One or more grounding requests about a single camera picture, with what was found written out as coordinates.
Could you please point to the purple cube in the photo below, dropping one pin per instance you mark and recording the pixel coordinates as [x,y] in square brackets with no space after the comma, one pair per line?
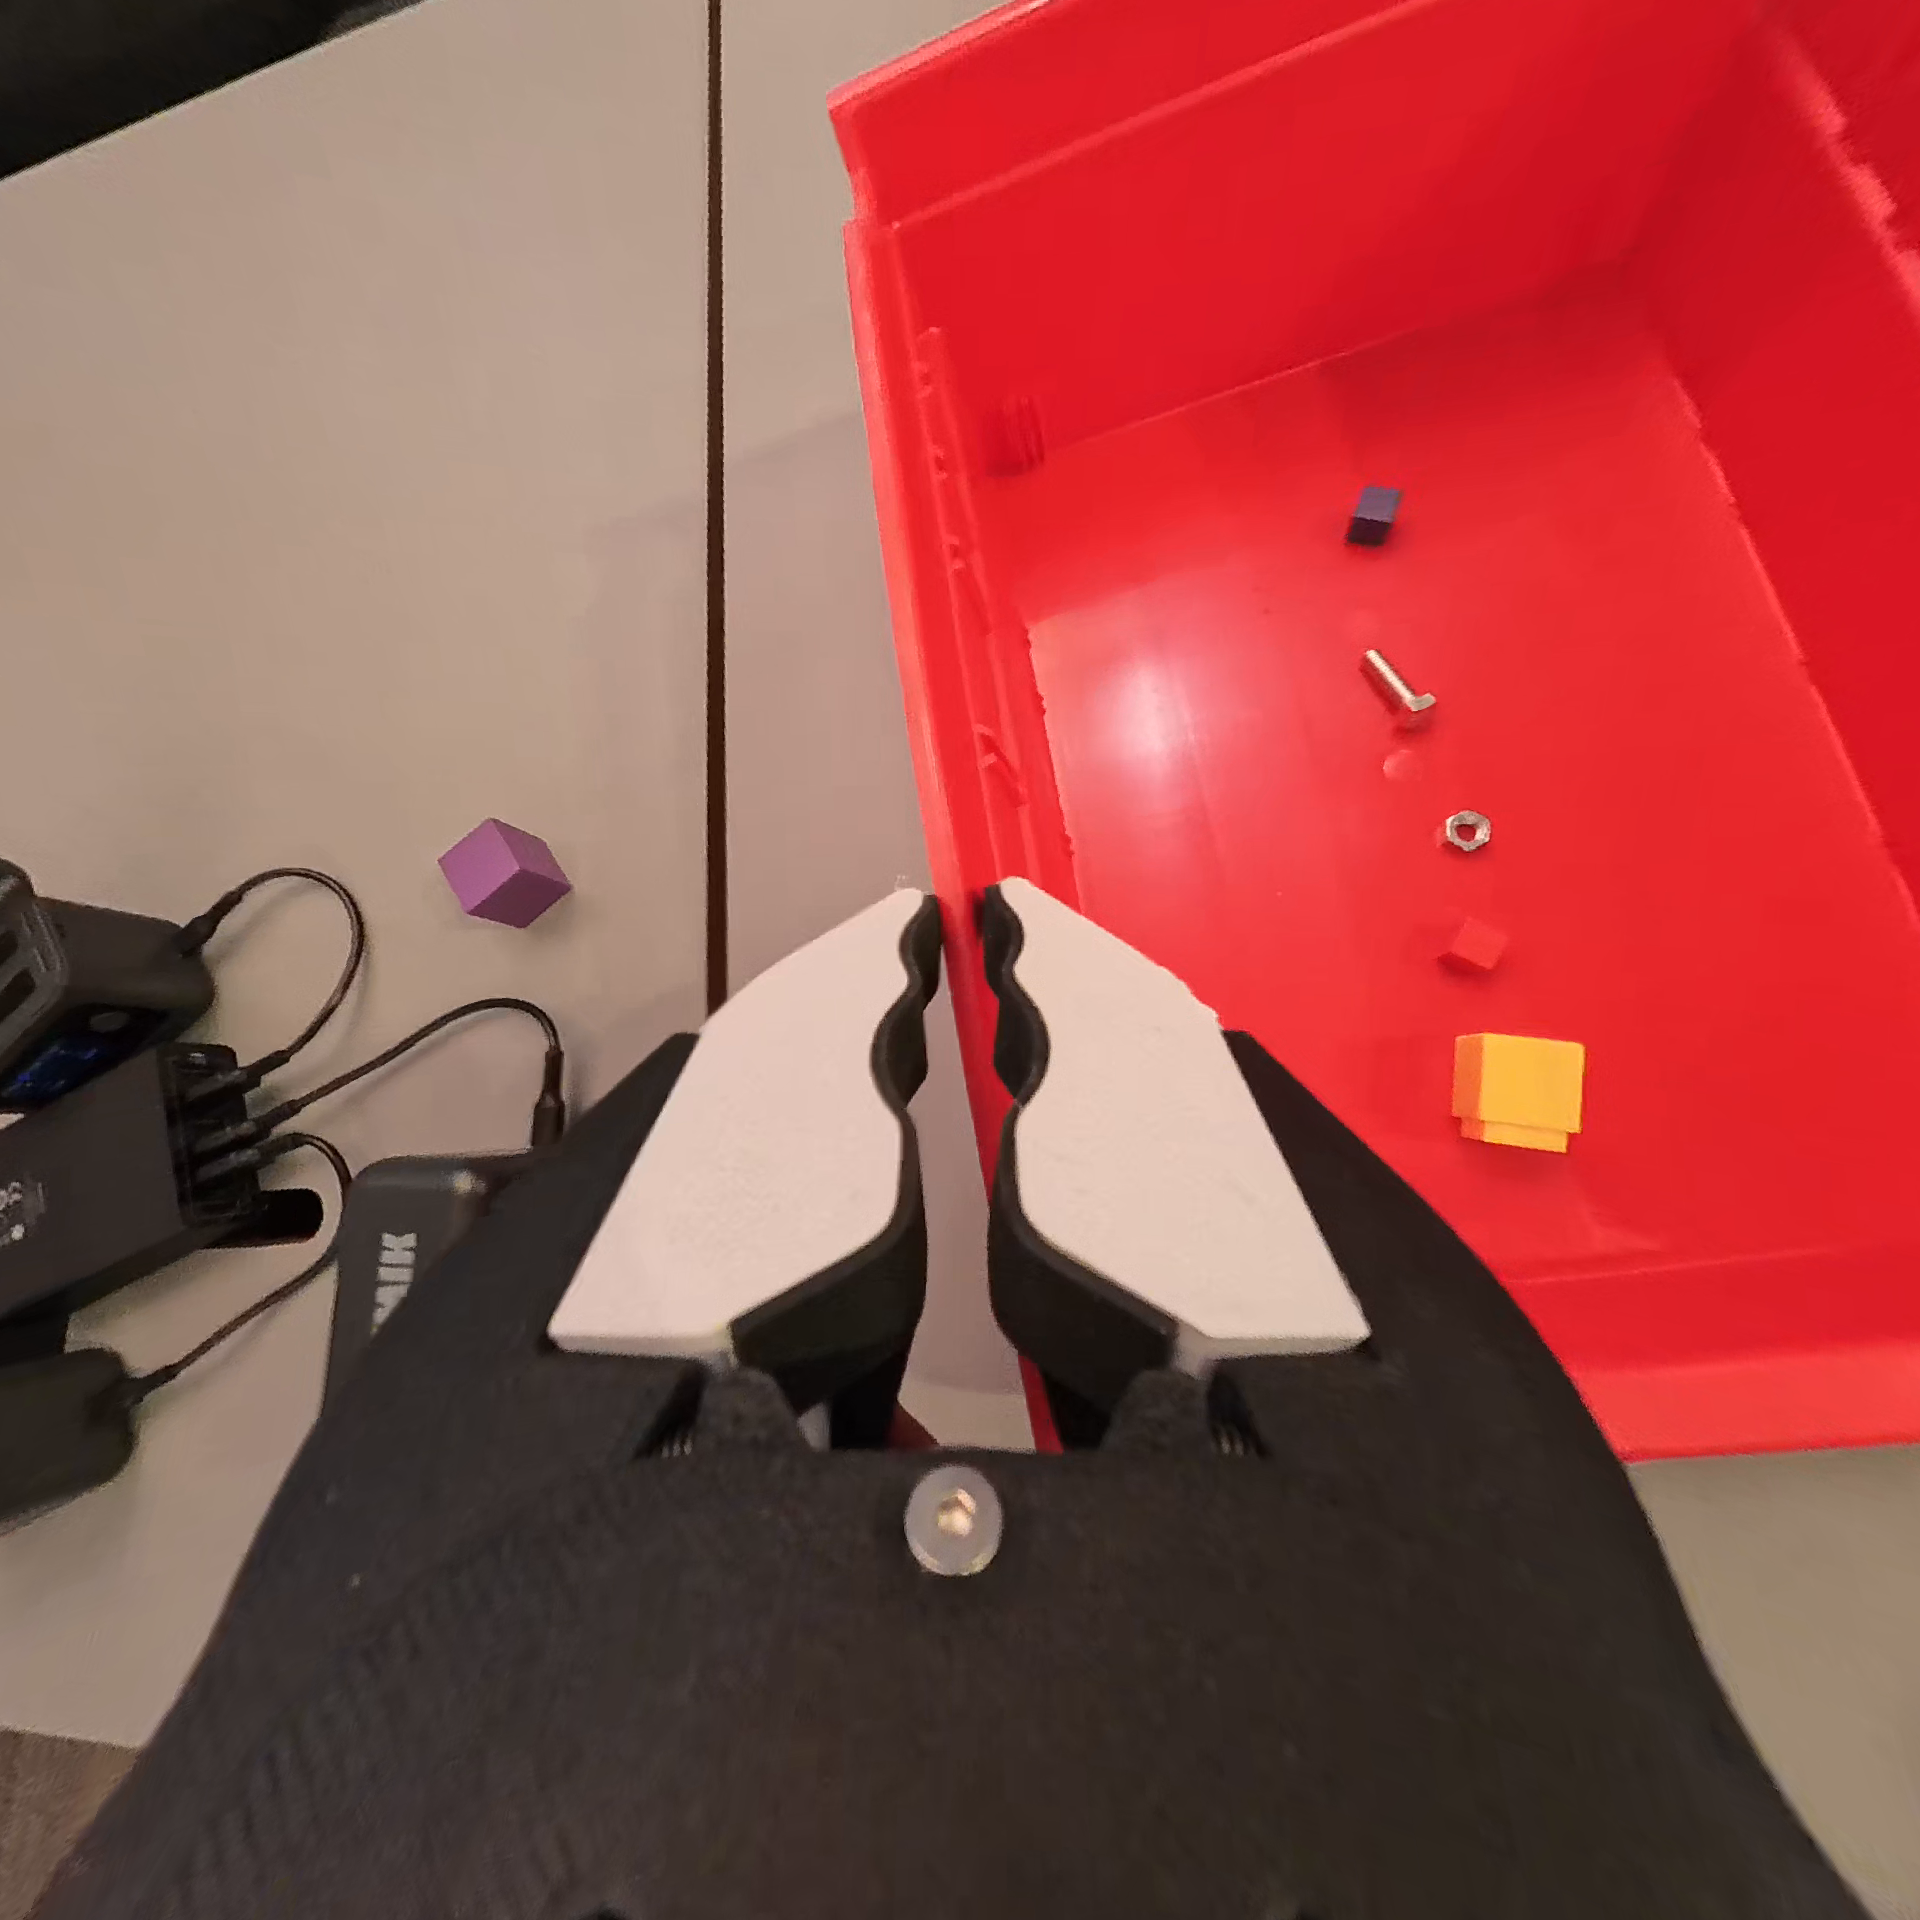
[505,877]

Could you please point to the red small cube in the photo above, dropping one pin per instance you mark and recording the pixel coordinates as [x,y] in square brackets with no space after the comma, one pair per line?
[1470,942]

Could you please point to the orange stepped block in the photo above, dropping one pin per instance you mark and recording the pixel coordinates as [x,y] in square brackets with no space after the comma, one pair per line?
[1511,1093]

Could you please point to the black box white lettering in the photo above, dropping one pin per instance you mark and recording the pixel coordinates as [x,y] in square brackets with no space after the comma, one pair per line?
[406,1245]

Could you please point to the black power bank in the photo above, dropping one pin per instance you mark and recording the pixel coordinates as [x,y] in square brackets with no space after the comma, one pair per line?
[104,991]

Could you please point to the black usb hub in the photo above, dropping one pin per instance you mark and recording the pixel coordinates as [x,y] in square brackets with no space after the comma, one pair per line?
[104,1165]

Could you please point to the dark blue small cube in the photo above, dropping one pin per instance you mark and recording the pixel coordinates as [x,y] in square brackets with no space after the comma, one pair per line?
[1370,519]

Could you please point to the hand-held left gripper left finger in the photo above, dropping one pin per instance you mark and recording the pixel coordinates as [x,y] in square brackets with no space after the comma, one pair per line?
[749,1156]

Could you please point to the silver metal nut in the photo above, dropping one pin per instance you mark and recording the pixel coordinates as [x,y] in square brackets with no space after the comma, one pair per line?
[1459,842]

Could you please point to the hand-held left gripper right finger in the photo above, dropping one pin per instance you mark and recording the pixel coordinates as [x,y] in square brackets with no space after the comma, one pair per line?
[1182,1165]

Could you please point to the red plastic drawer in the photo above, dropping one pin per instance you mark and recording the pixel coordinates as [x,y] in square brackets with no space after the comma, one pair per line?
[1681,1245]

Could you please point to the silver metal bolt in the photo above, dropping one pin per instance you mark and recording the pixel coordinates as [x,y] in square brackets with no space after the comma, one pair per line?
[1397,685]

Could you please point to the black power adapter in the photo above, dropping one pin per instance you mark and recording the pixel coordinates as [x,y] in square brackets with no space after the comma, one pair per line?
[52,1433]

